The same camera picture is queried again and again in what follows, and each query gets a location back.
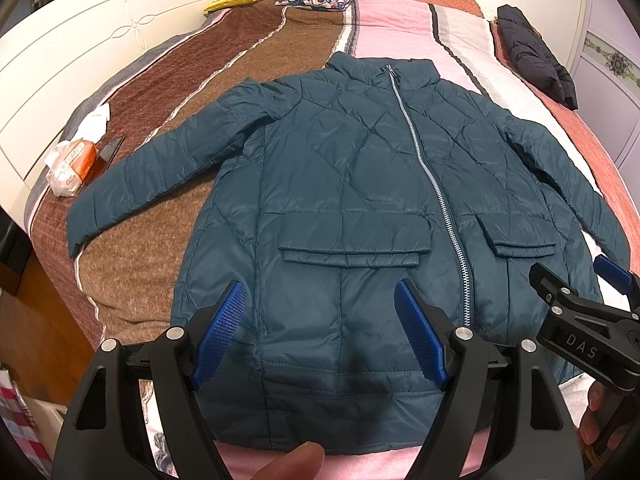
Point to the white ornate wardrobe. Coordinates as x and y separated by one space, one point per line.
606 76

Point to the white crumpled tissue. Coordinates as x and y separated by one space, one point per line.
93 127

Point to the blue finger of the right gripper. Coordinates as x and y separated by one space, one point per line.
617 277

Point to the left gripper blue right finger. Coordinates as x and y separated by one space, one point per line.
426 328

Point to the white bed headboard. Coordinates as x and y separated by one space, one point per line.
57 57

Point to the orange white plastic bag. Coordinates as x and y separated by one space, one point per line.
68 166

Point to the black smartphone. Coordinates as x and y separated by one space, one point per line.
107 155

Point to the striped brown pink bed blanket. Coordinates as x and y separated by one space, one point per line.
141 256

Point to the red white checkered cloth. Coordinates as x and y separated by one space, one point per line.
14 415

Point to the teal quilted puffer jacket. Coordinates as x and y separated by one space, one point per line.
331 187

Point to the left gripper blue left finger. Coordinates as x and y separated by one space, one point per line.
212 330

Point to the folded black puffer jacket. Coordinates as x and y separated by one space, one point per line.
533 59

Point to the person's left hand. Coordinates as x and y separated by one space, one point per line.
303 463

